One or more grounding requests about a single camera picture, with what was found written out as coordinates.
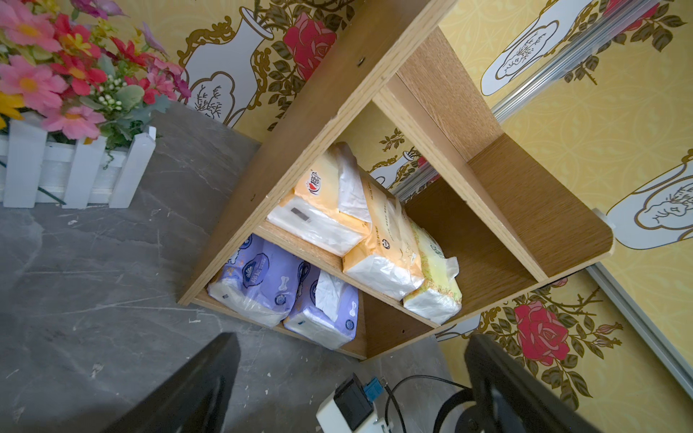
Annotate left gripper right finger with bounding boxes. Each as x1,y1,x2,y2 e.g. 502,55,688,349
465,334,598,432

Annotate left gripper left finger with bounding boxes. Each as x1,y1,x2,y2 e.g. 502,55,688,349
105,333,241,432

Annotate yellow green tissue pack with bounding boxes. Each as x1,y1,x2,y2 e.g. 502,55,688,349
402,221,462,325

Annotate purple tissue pack left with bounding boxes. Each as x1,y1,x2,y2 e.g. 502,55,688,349
208,234,311,328

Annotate purple tissue pack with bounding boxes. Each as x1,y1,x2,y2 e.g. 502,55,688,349
283,262,359,350
208,234,311,328

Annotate purple tissue pack right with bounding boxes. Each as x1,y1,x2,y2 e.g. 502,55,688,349
283,262,359,350

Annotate beige orange tissue pack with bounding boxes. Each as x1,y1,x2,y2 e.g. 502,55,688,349
343,174,424,301

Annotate pale orange tissue pack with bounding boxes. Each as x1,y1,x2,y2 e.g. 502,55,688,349
267,142,372,257

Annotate wooden three-tier shelf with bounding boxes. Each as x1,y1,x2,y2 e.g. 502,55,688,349
177,0,615,362

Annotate flowers in white fence planter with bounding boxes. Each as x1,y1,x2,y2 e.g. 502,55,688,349
1,1,191,209

